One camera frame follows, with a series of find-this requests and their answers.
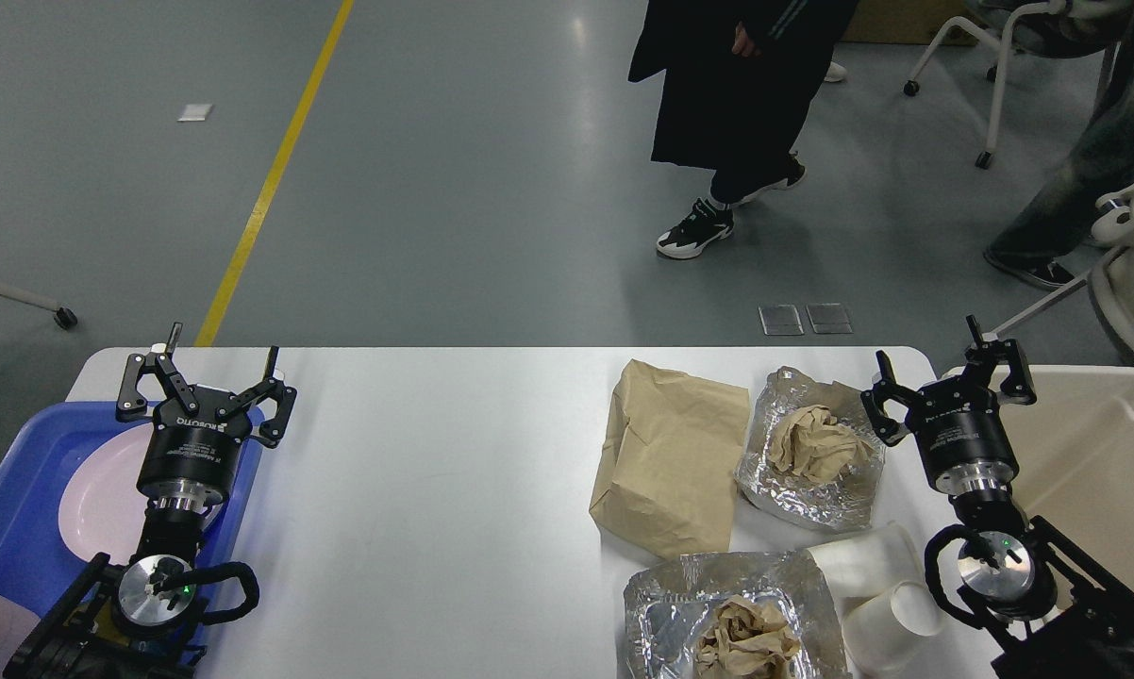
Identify lower white paper cup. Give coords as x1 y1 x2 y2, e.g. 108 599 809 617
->
843 582 945 676

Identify lower foil sheet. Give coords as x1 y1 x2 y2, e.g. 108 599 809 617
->
623 550 851 678

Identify upper foil sheet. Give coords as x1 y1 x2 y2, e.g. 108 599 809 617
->
734 367 885 533

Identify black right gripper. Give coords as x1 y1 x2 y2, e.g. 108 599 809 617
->
860 315 1038 496

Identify blue plastic tray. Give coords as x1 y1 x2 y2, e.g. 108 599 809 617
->
0 400 266 679

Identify person with white sneakers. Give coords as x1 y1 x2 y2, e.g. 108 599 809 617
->
823 61 848 83

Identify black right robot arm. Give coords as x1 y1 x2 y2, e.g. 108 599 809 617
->
860 315 1134 678

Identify upper crumpled brown paper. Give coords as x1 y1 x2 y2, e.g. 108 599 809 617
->
767 406 873 483

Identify brown paper bag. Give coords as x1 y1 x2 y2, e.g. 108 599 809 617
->
589 359 751 559

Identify pink plate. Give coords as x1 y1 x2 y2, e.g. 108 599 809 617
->
58 422 201 566

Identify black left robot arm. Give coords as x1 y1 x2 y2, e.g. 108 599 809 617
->
2 323 298 678

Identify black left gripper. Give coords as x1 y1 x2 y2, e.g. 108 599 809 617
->
115 322 298 515

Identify white paper cup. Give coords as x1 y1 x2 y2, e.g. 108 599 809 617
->
843 582 945 676
806 521 924 599

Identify crumpled brown paper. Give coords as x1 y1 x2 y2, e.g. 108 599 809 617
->
767 406 873 483
693 596 801 678

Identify beige plastic bin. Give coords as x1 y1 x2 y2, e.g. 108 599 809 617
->
1001 365 1134 589

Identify person in jeans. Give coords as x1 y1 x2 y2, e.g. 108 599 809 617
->
984 1 1134 290

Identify cardboard box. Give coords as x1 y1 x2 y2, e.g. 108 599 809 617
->
843 1 982 44

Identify white chair background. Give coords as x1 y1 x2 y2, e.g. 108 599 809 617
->
902 1 1120 171

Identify lower crumpled brown paper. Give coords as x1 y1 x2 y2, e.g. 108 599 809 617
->
693 596 801 678

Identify foil sheet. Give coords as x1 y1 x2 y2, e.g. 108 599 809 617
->
734 367 885 533
623 550 851 678

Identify white chair left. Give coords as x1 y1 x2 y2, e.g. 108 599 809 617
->
0 282 78 330

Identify upper white paper cup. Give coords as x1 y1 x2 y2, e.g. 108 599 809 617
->
806 521 924 599

